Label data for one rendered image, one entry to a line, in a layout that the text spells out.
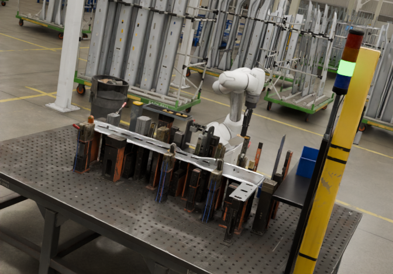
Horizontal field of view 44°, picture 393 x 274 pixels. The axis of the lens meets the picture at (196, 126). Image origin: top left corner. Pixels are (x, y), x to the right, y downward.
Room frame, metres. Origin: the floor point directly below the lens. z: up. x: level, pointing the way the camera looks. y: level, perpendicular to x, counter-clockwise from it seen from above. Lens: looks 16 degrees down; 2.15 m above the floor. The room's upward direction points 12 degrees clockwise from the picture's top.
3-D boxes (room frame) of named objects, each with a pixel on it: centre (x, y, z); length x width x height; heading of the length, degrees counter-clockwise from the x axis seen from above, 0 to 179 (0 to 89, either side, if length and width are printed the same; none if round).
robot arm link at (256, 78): (3.04, -0.30, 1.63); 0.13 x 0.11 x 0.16; 111
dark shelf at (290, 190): (3.10, -0.78, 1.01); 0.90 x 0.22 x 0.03; 161
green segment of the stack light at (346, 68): (2.27, -0.62, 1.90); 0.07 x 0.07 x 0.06
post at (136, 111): (3.68, 0.49, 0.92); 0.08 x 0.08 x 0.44; 71
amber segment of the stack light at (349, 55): (2.27, -0.62, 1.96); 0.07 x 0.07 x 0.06
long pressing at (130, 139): (3.21, 0.16, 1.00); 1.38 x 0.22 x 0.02; 71
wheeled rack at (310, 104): (10.01, -2.01, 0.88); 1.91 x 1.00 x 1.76; 156
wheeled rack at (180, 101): (7.86, 1.08, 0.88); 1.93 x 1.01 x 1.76; 71
